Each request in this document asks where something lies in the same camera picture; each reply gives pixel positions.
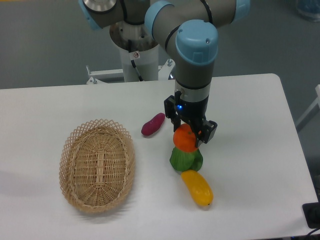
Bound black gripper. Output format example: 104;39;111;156
164;90;218;148

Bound orange fruit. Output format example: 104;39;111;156
173;123;198;153

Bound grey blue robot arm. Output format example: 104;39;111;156
79;0;251;146

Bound purple sweet potato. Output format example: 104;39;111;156
141;112;165;136

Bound green bok choy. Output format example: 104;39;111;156
169;147;203;172

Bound yellow mango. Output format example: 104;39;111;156
180;169;214;207

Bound woven wicker basket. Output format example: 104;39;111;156
59;119;136;214

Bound black device at table edge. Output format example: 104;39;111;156
302;202;320;229

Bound blue object in corner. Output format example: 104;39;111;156
295;0;320;23

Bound black cable on pedestal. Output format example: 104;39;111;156
127;39;145;82

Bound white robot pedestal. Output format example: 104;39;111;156
85;20;176;85

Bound white frame at right edge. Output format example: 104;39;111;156
295;84;320;133

